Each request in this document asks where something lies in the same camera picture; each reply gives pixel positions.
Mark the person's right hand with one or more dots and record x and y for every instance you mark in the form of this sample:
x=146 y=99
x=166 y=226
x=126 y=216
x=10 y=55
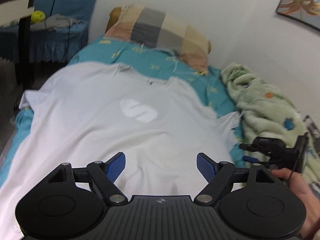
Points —
x=300 y=195

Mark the white t-shirt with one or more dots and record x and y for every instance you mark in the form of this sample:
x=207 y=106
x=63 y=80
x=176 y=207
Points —
x=100 y=130

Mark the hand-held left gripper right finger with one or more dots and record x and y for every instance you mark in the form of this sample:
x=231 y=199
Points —
x=206 y=167

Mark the yellow-green plush toy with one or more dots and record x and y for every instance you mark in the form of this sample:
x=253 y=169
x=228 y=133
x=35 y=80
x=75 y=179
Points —
x=38 y=17

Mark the green fleece blanket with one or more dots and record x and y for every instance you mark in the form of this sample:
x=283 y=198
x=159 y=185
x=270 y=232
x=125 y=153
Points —
x=265 y=105

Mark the blue covered chair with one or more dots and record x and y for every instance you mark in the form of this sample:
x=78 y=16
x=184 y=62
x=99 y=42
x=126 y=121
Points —
x=70 y=0

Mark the dark table with white edge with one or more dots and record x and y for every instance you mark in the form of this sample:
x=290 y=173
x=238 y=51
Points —
x=23 y=55

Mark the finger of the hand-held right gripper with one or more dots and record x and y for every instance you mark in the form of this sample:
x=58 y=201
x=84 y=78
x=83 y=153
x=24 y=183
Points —
x=250 y=159
x=246 y=147

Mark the framed wall picture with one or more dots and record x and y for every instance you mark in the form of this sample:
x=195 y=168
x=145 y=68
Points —
x=300 y=2

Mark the brown pillow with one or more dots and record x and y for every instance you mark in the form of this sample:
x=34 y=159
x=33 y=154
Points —
x=113 y=17

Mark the plaid pillow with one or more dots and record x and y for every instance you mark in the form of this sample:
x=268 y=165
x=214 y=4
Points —
x=160 y=27

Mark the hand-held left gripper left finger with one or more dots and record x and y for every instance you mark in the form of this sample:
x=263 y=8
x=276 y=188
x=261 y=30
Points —
x=116 y=167

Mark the grey cloth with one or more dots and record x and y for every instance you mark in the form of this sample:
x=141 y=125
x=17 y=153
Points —
x=60 y=23

